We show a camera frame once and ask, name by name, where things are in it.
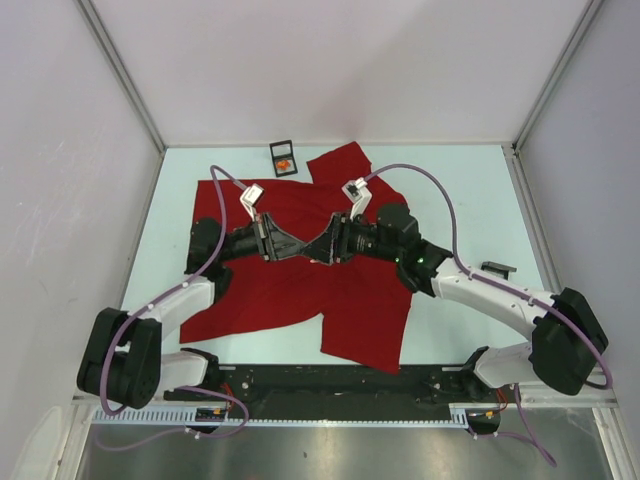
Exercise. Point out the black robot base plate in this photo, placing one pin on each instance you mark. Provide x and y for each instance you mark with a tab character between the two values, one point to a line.
225	398

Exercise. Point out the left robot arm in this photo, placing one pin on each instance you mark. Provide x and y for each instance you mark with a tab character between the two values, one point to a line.
123	363

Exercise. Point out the small black open box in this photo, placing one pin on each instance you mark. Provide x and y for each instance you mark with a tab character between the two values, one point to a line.
283	150

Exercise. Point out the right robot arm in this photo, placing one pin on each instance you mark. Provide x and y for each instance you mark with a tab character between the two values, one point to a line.
563	338

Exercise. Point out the gold maple leaf brooch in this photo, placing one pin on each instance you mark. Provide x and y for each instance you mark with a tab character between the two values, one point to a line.
283	164

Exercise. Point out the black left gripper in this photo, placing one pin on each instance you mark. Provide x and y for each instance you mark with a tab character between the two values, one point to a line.
274	244

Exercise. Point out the grey slotted cable duct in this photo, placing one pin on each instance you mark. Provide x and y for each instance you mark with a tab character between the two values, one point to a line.
441	416

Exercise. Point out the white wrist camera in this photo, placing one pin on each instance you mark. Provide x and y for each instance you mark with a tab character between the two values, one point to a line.
360	196
249	199

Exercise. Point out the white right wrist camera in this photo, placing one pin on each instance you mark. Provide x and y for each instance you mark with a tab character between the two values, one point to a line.
360	196

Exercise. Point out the aluminium frame rail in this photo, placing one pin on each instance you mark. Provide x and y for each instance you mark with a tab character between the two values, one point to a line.
565	395

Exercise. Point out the red t-shirt garment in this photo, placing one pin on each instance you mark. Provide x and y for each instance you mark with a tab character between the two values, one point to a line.
363	304

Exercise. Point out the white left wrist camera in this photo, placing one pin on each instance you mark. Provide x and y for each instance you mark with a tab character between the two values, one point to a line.
249	199

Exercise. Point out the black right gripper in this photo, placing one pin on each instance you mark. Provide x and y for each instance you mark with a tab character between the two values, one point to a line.
335	241

